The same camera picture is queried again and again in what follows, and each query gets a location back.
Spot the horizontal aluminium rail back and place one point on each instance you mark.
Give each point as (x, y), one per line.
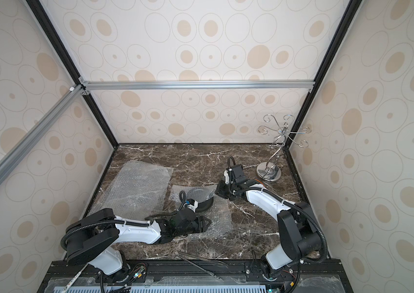
(192, 85)

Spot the diagonal aluminium rail left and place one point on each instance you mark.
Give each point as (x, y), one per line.
(26, 144)

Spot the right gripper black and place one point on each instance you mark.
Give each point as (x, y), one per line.
(227, 188)

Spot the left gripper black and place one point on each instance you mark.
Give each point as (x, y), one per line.
(202, 226)

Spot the chrome mug tree stand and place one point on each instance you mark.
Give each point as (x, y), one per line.
(269, 170)

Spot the silver fork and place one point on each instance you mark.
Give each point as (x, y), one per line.
(73, 280)

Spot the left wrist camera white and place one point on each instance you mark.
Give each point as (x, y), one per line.
(191, 204)

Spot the bubble wrap around orange plate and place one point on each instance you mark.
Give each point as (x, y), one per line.
(137, 191)

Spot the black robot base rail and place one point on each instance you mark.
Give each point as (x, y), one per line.
(200, 276)

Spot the dark grey dinner plate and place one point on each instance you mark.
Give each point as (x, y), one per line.
(204, 196)

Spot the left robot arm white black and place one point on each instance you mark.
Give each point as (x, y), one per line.
(90, 240)

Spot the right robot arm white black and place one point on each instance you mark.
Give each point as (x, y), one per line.
(299, 231)

